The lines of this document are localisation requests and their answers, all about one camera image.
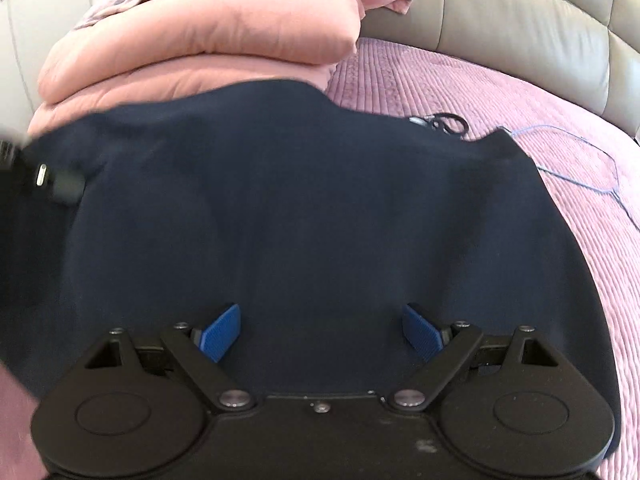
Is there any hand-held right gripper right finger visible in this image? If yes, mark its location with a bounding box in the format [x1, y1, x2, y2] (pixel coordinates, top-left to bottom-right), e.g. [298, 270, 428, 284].
[387, 302, 563, 413]

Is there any beige leather headboard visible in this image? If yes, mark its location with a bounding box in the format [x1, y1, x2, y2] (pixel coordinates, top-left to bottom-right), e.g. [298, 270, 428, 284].
[360, 0, 640, 142]

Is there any folded pink quilt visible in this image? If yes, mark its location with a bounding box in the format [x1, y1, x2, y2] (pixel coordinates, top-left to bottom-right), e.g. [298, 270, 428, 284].
[27, 0, 407, 136]

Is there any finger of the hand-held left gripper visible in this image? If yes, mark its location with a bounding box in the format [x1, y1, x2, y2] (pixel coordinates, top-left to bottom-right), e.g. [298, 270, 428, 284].
[0, 135, 87, 207]

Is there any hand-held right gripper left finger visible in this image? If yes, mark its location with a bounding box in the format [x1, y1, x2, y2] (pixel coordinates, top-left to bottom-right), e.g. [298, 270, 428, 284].
[85, 302, 257, 413]

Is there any black plastic hanger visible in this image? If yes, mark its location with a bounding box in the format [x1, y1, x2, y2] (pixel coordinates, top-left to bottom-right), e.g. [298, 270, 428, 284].
[409, 112, 471, 140]

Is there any navy striped zip hoodie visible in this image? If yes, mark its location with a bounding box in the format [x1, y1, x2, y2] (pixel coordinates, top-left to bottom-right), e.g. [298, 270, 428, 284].
[0, 79, 623, 461]

